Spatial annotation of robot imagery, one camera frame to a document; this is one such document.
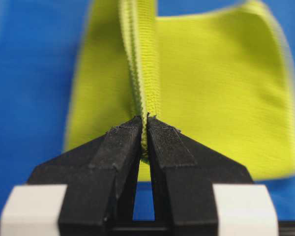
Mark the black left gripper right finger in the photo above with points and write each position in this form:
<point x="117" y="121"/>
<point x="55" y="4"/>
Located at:
<point x="182" y="174"/>

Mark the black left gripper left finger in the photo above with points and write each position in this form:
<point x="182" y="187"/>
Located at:
<point x="101" y="178"/>

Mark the yellow-green towel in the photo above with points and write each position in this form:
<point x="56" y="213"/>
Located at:
<point x="224" y="78"/>

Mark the blue table cloth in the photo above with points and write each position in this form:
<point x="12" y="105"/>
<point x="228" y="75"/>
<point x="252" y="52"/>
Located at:
<point x="39" y="40"/>

